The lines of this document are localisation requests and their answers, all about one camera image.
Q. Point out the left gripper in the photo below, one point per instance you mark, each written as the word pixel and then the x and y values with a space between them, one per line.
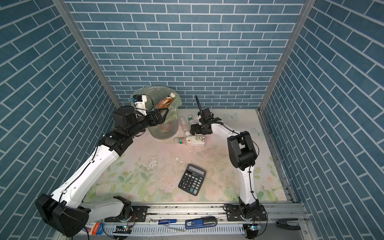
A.
pixel 159 120

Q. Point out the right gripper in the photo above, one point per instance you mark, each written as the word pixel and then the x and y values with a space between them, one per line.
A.
pixel 196 126

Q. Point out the brown cafe bottle white swirl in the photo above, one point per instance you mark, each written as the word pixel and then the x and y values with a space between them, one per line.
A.
pixel 164 103

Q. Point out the clear bottle white cap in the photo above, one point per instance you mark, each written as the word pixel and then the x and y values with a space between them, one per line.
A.
pixel 185 125

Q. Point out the clear bottle green cap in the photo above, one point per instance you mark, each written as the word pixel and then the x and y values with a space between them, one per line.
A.
pixel 191 119

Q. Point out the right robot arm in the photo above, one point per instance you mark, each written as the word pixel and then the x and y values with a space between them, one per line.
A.
pixel 242 154

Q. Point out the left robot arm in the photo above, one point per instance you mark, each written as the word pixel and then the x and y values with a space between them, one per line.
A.
pixel 64 209

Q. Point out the green plastic bin liner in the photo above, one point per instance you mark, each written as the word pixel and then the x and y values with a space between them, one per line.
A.
pixel 157 93

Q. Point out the grey mesh waste bin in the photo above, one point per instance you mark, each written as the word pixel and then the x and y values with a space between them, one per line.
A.
pixel 165 130

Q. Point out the black desk calculator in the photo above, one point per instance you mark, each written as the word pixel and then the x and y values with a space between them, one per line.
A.
pixel 192 180

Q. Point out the blue box cutter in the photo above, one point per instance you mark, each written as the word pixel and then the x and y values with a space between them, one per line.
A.
pixel 205 222

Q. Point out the blue marker pen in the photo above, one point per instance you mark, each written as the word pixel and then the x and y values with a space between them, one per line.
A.
pixel 163 222

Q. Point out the black spare gripper finger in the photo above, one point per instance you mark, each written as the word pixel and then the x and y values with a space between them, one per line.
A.
pixel 288 224

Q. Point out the toothpaste box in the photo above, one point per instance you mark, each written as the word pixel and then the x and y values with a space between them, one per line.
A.
pixel 95 229

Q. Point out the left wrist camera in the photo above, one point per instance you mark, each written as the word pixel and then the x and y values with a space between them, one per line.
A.
pixel 139 102

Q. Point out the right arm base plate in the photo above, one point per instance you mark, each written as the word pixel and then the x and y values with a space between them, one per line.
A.
pixel 236 213

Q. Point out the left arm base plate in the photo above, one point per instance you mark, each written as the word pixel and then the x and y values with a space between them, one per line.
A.
pixel 138 214

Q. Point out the white slotted cable duct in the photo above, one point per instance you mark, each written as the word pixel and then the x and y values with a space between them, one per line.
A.
pixel 176 230

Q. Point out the aluminium frame rail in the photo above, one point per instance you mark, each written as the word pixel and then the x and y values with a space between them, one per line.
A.
pixel 189 211

